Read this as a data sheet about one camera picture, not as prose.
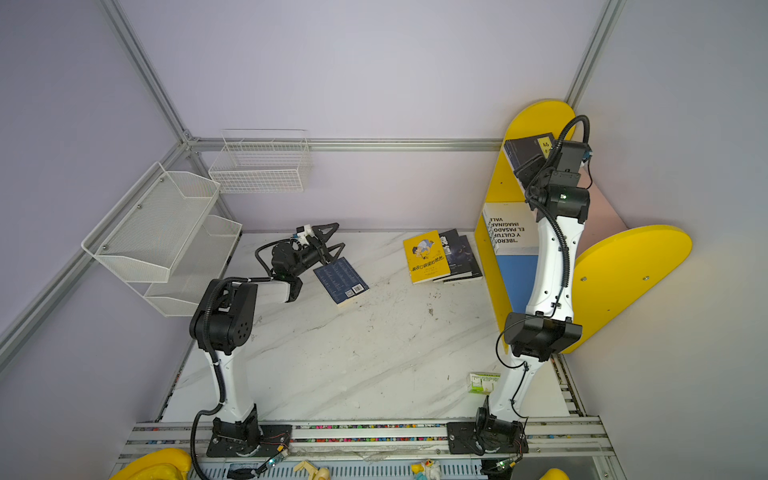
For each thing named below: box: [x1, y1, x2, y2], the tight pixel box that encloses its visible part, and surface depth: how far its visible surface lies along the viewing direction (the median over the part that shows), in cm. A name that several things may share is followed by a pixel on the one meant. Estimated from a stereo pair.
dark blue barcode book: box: [313, 256, 370, 306], surface depth 106 cm
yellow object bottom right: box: [539, 468, 571, 480], surface depth 68 cm
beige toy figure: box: [294, 460, 331, 480], surface depth 70 cm
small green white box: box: [468, 372, 501, 395], surface depth 81 cm
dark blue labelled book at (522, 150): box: [504, 132, 555, 171], surface depth 85 cm
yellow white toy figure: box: [411, 458, 442, 480], surface depth 69 cm
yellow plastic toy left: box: [110, 448, 192, 480], surface depth 69 cm
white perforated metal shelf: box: [82, 162, 221, 284], surface depth 73 cm
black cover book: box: [432, 228, 483, 283], surface depth 110 cm
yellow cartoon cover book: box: [402, 230, 451, 284], surface depth 110 cm
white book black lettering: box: [482, 202, 539, 255], surface depth 98 cm
